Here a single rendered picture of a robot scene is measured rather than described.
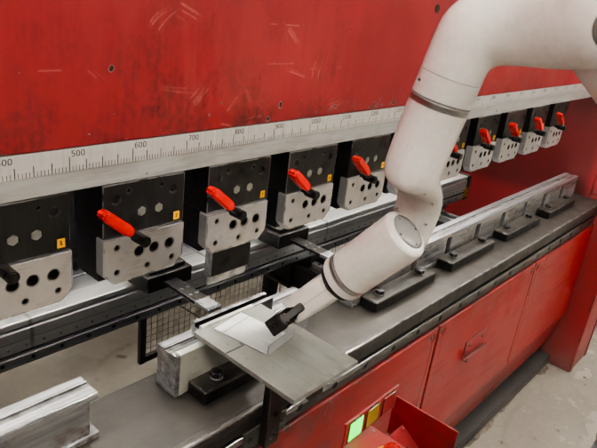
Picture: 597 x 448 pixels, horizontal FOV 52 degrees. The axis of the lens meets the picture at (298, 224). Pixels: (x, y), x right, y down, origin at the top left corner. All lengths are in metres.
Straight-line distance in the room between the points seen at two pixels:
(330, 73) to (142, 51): 0.43
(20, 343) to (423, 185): 0.82
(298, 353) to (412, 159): 0.46
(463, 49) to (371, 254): 0.33
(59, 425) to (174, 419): 0.21
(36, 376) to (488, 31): 2.35
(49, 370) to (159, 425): 1.69
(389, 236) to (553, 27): 0.36
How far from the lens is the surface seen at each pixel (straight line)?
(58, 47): 0.85
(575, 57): 0.82
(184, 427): 1.18
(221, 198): 1.02
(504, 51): 0.87
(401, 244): 0.93
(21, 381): 2.79
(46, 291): 0.94
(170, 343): 1.22
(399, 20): 1.37
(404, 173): 0.90
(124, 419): 1.20
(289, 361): 1.14
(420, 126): 0.89
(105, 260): 0.97
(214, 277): 1.20
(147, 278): 1.34
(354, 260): 0.97
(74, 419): 1.12
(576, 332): 3.28
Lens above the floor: 1.65
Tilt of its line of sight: 22 degrees down
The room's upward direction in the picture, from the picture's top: 7 degrees clockwise
